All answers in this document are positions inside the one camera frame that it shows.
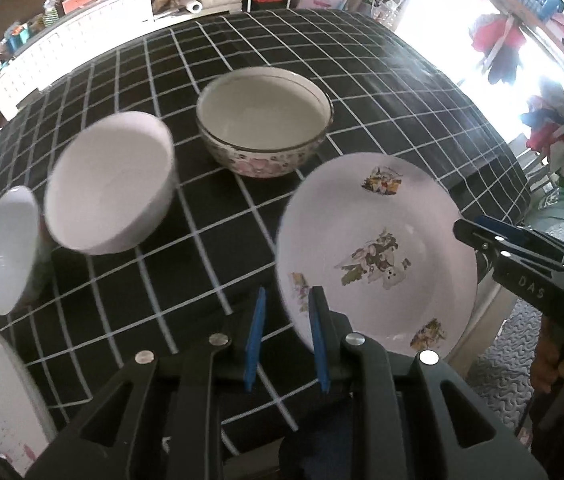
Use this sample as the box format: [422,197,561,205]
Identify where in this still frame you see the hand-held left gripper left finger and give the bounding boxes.
[24,287,283,480]

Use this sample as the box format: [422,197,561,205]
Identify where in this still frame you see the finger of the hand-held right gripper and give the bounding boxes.
[452,215,564,261]
[476,247,564,274]

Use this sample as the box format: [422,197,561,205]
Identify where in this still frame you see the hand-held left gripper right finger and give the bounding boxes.
[282,286,547,480]

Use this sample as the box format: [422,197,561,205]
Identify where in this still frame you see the white plate with flower print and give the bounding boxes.
[275,154,478,356]

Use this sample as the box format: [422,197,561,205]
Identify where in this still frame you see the pink floral bowl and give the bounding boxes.
[201,110,335,178]

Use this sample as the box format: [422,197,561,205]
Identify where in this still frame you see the large plain white bowl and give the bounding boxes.
[43,111,179,256]

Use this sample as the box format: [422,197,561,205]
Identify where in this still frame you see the white bowl with dark rim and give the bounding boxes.
[196,66,335,153]

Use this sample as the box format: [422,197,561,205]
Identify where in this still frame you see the white plate with pink print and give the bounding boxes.
[0,324,58,478]

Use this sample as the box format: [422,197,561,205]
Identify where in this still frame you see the small plain white bowl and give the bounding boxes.
[0,185,53,317]

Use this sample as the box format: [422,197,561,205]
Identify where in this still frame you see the person's right hand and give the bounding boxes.
[534,332,564,396]

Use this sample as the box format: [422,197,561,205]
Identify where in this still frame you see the grey patterned floor mat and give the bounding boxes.
[454,300,547,441]

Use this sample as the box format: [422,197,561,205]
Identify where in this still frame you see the hanging colourful clothes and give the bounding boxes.
[519,80,564,176]

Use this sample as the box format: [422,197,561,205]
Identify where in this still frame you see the red hanging garment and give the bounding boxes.
[469,12,527,86]

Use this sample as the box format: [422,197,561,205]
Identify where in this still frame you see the black white checked tablecloth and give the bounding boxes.
[0,9,532,461]

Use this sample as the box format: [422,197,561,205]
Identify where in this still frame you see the white drawer cabinet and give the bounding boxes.
[0,0,155,121]

